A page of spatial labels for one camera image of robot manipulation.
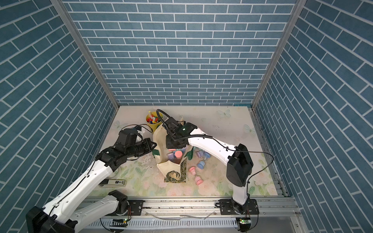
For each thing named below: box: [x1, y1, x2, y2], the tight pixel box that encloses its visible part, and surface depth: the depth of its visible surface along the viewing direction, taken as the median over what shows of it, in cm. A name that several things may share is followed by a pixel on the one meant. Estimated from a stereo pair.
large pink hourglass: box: [174, 150, 183, 165], surface depth 85 cm
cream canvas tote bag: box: [152, 121, 195, 184], surface depth 81 cm
